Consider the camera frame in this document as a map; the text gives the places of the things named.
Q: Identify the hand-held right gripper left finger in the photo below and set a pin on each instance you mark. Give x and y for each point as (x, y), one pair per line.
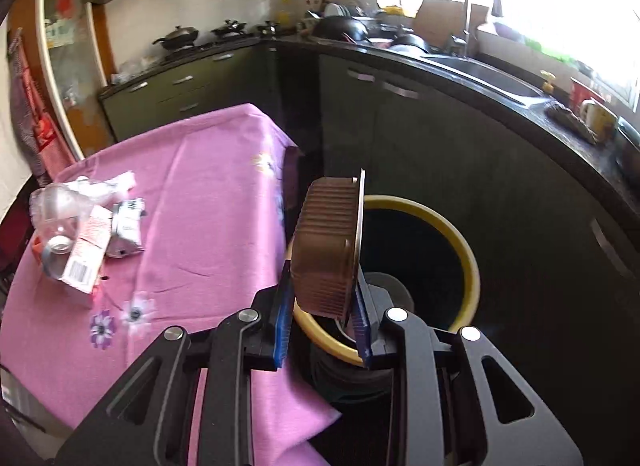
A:
(282, 318)

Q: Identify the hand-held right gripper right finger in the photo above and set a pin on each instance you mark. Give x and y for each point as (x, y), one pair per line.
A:
(361, 333)

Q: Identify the brown ribbed plastic cup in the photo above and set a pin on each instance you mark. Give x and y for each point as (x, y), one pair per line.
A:
(325, 246)

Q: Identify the yellow-rimmed black bin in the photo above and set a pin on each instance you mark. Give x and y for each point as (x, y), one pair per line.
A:
(466, 256)

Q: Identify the crushed silver white carton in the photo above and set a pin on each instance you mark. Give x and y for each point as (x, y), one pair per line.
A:
(125, 228)

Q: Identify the red white milk carton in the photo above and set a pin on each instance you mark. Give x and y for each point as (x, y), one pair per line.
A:
(85, 256)

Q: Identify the clear plastic wrapper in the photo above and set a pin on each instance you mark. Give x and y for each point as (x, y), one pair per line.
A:
(105, 188)

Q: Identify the clear plastic bottle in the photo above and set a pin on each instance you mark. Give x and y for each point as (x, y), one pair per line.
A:
(57, 208)

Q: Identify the pink floral tablecloth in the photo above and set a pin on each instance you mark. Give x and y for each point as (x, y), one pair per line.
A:
(200, 221)

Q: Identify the dark kitchen counter cabinet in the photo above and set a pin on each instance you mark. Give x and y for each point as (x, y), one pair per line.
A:
(500, 170)

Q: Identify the green kitchen cabinet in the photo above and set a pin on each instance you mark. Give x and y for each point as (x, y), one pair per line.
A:
(200, 85)

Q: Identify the black gas stove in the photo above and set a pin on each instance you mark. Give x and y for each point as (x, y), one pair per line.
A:
(215, 43)

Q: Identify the steel kitchen sink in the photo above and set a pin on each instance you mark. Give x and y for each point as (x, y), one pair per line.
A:
(495, 78)

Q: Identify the pile of clear plastic bags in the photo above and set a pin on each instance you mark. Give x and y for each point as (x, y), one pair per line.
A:
(132, 70)

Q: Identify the small black pot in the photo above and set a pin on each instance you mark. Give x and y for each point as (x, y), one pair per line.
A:
(268, 28)

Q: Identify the black pot with lid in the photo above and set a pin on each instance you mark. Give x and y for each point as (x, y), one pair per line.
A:
(230, 29)

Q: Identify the black frying pan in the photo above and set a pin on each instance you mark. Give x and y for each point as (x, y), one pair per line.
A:
(410, 41)

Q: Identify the large black wok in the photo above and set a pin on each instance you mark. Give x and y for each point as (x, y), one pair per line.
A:
(345, 28)

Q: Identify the dark cloth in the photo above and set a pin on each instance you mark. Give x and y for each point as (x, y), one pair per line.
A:
(567, 118)

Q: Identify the black wok with lid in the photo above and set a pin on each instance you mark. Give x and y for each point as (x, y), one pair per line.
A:
(175, 37)

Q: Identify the dish rack with dishes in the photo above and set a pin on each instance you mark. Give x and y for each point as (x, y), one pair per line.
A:
(332, 10)

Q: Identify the small yellow object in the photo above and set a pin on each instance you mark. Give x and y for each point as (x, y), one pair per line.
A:
(547, 80)

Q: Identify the white yellow mug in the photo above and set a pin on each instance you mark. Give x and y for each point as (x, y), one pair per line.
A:
(600, 120)

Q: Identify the brown cardboard box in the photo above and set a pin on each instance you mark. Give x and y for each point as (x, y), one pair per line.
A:
(440, 20)

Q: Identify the metal pot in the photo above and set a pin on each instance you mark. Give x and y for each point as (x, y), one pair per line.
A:
(630, 145)

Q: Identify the red cup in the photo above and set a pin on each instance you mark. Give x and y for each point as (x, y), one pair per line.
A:
(582, 90)

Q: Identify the checkered hanging cloth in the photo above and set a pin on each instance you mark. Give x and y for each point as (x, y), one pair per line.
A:
(25, 110)

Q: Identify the glass door cabinet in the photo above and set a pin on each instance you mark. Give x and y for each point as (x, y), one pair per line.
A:
(65, 60)

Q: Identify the curved metal faucet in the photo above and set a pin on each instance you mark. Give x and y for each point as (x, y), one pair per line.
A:
(468, 10)

